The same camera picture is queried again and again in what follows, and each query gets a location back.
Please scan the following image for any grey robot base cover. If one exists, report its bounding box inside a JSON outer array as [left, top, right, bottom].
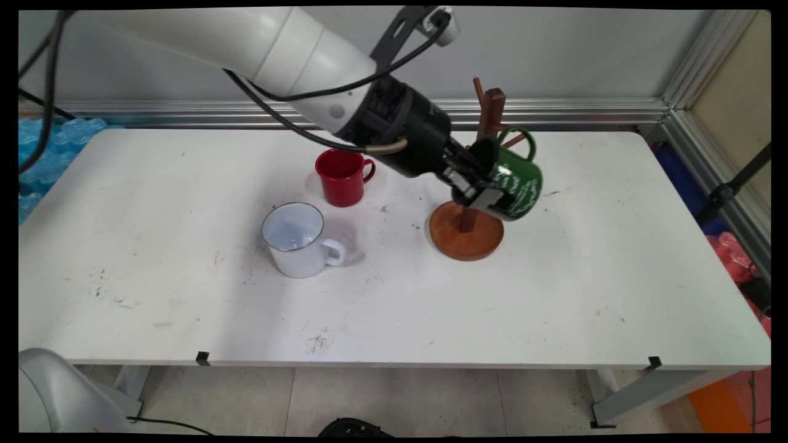
[[18, 348, 134, 434]]

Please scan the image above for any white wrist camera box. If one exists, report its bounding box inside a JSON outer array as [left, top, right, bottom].
[[422, 6, 461, 47]]

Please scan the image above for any aluminium frame corner post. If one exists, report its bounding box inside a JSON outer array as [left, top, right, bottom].
[[662, 9, 759, 113]]

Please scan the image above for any orange plastic item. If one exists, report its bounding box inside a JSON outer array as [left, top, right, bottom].
[[688, 378, 755, 434]]

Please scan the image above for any black camera cable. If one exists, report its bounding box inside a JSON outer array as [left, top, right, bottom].
[[248, 15, 451, 103]]

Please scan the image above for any wooden mug tree stand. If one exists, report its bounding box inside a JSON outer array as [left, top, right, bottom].
[[429, 77, 530, 262]]

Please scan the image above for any horizontal aluminium frame rail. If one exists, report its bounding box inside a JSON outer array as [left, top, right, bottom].
[[18, 98, 672, 131]]

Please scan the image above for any blue plastic box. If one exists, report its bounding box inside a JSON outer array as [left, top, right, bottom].
[[654, 145, 728, 236]]

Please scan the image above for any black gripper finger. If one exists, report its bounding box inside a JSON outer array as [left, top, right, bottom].
[[452, 169, 504, 213], [448, 138, 493, 180]]

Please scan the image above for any grey table leg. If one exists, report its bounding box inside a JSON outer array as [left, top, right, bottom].
[[113, 365, 152, 420], [577, 368, 734, 429]]

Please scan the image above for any white enamel mug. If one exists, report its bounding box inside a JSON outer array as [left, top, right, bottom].
[[262, 202, 347, 279]]

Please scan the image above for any red plastic bag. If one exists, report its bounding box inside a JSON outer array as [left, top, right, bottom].
[[707, 233, 771, 337]]

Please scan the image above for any thin black cable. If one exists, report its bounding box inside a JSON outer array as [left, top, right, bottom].
[[18, 88, 78, 121]]

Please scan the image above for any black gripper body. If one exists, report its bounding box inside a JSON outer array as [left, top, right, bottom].
[[352, 77, 487, 185]]

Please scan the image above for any black cable with silver plug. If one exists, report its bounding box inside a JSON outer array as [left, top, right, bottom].
[[223, 68, 409, 154]]

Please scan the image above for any red ceramic mug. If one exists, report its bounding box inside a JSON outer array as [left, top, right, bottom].
[[315, 148, 376, 208]]

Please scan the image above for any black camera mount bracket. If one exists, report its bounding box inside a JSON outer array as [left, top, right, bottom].
[[369, 6, 439, 70]]

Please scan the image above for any sloping aluminium frame rail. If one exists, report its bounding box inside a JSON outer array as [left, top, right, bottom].
[[668, 110, 771, 281]]

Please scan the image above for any dark green enamel mug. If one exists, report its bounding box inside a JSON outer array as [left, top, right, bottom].
[[467, 126, 544, 222]]

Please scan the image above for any thick black hanging cable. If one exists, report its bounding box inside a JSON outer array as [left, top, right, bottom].
[[18, 9, 78, 175]]

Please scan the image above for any black tripod pole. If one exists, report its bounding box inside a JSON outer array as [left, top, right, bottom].
[[696, 143, 771, 226]]

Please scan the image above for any black floor cable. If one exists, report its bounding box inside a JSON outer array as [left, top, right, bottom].
[[126, 416, 214, 436]]

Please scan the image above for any blue bubble wrap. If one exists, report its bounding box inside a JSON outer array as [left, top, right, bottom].
[[18, 117, 109, 226]]

